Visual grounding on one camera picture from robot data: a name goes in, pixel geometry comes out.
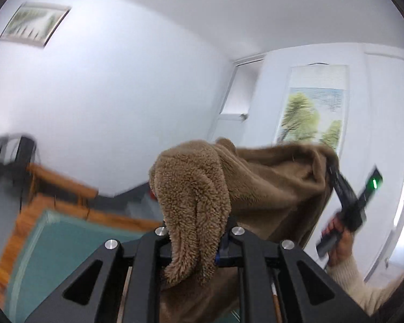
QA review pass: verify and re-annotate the brown fleece sweater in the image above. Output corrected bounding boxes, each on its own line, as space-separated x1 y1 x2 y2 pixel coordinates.
149 139 339 322

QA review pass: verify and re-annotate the cream sleeve forearm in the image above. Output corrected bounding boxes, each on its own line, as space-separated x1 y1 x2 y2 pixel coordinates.
327 255 404 316

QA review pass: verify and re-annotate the person right hand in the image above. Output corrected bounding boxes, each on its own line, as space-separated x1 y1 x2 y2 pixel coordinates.
322 216 354 267

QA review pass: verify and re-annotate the green table mat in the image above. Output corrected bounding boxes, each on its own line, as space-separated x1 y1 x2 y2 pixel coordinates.
3 210 144 322

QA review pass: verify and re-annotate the tree scroll painting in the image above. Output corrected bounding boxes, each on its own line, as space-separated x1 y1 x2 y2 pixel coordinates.
274 63 349 152

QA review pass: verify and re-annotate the black metal chair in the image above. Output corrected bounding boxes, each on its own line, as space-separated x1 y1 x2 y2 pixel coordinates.
0 134 37 212

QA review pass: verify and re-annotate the framed landscape picture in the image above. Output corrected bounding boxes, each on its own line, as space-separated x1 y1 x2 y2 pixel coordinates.
0 2 71 48

